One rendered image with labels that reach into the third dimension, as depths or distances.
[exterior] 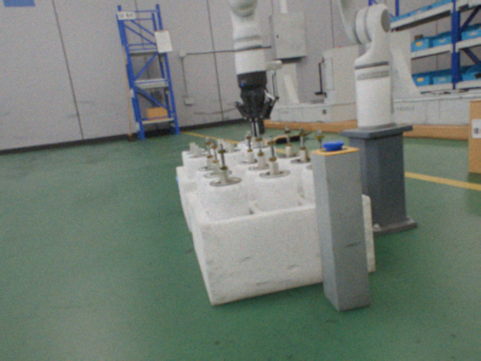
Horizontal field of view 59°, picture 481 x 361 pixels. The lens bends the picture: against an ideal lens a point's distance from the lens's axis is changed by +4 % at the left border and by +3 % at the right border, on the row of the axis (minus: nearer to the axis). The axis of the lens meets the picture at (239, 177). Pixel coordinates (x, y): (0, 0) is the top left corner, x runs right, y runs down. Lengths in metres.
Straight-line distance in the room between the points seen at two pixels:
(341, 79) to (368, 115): 3.17
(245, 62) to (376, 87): 0.40
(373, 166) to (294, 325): 0.56
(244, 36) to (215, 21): 6.72
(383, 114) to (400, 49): 2.65
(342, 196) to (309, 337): 0.26
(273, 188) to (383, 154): 0.42
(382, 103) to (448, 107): 1.93
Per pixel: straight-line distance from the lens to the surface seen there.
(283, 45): 7.90
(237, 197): 0.91
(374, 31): 1.23
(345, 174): 0.80
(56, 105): 7.33
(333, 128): 4.15
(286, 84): 5.60
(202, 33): 7.65
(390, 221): 1.28
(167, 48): 6.75
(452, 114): 3.13
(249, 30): 1.04
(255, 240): 0.91
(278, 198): 0.93
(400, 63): 3.81
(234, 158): 1.45
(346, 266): 0.85
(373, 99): 1.23
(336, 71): 4.37
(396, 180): 1.27
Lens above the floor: 0.43
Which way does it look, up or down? 11 degrees down
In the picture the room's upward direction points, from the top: 7 degrees counter-clockwise
